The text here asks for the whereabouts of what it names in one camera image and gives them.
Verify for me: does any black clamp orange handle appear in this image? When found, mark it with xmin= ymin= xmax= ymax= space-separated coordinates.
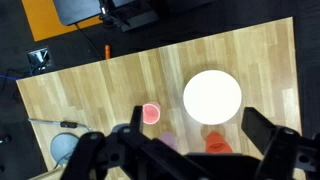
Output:
xmin=104 ymin=44 xmax=111 ymax=61

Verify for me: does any red plastic cup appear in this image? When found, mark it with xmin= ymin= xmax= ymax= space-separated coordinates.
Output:
xmin=204 ymin=131 xmax=234 ymax=155

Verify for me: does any orange floor mat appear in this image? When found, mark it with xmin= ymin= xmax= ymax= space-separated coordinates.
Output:
xmin=21 ymin=0 xmax=103 ymax=43

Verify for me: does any white bowl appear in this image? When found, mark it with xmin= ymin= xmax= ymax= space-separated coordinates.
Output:
xmin=182 ymin=69 xmax=243 ymax=126

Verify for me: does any grey lamp cable black switch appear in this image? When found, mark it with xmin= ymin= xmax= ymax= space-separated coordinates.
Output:
xmin=27 ymin=117 xmax=94 ymax=132

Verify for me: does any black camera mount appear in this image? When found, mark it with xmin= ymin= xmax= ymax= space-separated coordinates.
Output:
xmin=99 ymin=0 xmax=160 ymax=33

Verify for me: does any purple plastic cup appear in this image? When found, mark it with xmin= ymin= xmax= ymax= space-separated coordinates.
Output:
xmin=157 ymin=131 xmax=179 ymax=152

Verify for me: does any aluminium bracket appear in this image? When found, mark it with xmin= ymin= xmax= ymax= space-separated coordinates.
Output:
xmin=26 ymin=47 xmax=53 ymax=70

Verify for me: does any wooden desk lamp grey base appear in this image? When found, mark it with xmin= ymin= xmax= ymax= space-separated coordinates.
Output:
xmin=29 ymin=132 xmax=81 ymax=180

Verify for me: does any pink cup with handle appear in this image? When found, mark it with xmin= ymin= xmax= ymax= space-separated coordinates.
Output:
xmin=142 ymin=101 xmax=162 ymax=126

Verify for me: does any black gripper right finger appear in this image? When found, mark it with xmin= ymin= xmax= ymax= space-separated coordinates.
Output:
xmin=241 ymin=106 xmax=278 ymax=156

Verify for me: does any black metal platform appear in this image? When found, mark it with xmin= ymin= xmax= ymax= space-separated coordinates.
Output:
xmin=52 ymin=0 xmax=103 ymax=27

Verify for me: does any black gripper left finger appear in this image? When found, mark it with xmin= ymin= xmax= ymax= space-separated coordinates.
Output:
xmin=129 ymin=105 xmax=145 ymax=135

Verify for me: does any blue floor cable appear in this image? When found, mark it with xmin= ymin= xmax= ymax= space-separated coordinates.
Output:
xmin=0 ymin=73 xmax=22 ymax=82

